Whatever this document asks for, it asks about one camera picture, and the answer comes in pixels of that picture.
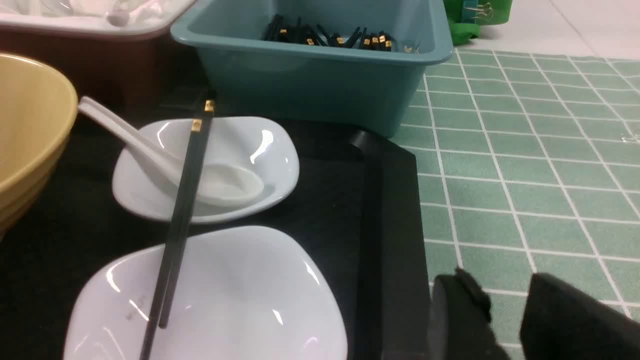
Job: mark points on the yellow noodle bowl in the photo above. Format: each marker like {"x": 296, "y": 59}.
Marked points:
{"x": 38, "y": 108}

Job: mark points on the black serving tray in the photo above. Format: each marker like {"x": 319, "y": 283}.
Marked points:
{"x": 355, "y": 210}

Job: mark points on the large white dish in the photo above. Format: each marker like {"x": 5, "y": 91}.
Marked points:
{"x": 244, "y": 293}

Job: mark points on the teal plastic bin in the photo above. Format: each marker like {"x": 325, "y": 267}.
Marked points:
{"x": 370, "y": 89}

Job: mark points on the white spoon bin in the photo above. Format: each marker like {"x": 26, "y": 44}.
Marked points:
{"x": 86, "y": 18}

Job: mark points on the black chopstick gold tip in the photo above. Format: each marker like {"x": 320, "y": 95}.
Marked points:
{"x": 178, "y": 227}

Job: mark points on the green checkered tablecloth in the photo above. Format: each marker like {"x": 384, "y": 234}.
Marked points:
{"x": 529, "y": 163}

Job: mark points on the small white dish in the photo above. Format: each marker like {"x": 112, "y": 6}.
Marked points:
{"x": 255, "y": 143}

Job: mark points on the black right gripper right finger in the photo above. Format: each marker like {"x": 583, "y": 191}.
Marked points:
{"x": 560, "y": 322}

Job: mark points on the pile of black chopsticks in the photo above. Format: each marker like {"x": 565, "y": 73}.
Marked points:
{"x": 281, "y": 30}

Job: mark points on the white ceramic spoon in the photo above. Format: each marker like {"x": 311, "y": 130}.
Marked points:
{"x": 220, "y": 184}

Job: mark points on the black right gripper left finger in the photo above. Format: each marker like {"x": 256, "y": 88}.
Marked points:
{"x": 460, "y": 320}

